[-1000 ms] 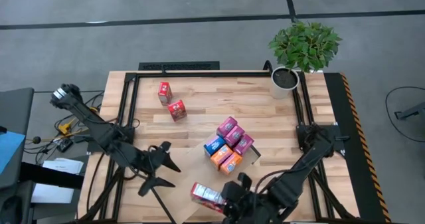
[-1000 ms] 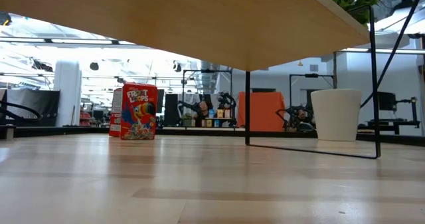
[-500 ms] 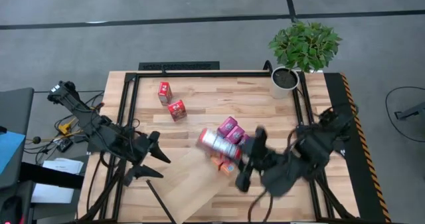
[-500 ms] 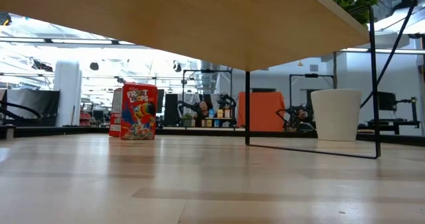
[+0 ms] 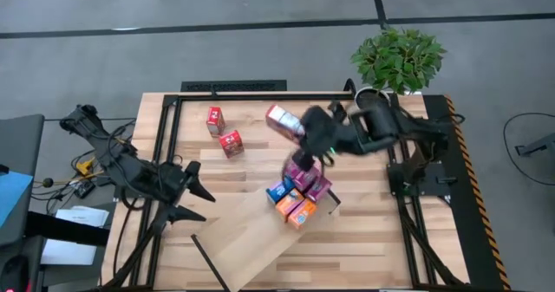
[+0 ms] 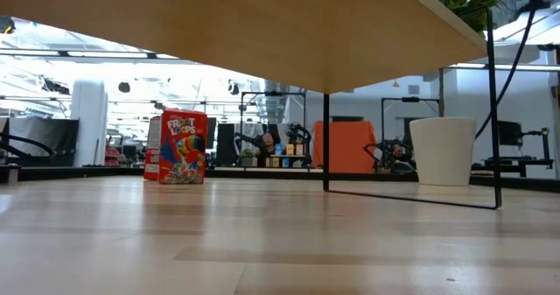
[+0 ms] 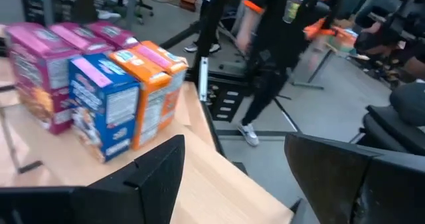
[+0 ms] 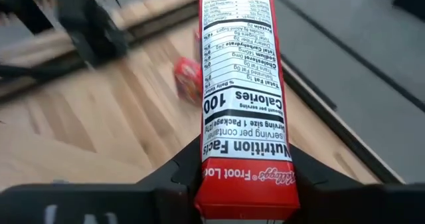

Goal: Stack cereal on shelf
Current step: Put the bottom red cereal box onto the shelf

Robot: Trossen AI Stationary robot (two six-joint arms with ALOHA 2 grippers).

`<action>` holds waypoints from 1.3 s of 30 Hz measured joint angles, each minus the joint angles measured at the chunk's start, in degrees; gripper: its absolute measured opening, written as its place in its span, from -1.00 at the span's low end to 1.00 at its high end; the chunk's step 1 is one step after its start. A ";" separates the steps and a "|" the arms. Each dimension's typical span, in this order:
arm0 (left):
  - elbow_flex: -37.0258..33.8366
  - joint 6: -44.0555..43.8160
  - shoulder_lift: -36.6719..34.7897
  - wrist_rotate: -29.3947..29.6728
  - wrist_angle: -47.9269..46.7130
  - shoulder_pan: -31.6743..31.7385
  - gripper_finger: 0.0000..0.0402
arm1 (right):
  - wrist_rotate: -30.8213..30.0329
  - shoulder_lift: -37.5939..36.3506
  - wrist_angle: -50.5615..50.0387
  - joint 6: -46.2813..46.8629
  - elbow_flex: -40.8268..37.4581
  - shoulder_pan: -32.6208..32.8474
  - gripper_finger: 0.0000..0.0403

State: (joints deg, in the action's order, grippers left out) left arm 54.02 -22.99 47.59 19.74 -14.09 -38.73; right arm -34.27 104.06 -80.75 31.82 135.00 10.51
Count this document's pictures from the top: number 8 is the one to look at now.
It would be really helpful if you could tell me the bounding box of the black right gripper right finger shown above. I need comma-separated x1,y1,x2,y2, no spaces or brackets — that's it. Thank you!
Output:
290,144,425,224

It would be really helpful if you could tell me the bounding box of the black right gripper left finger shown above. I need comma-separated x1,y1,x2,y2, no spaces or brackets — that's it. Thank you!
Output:
0,137,203,224

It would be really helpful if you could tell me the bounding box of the red Froot Loops cereal box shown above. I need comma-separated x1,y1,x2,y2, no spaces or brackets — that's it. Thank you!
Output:
194,0,301,221
173,56,204,104

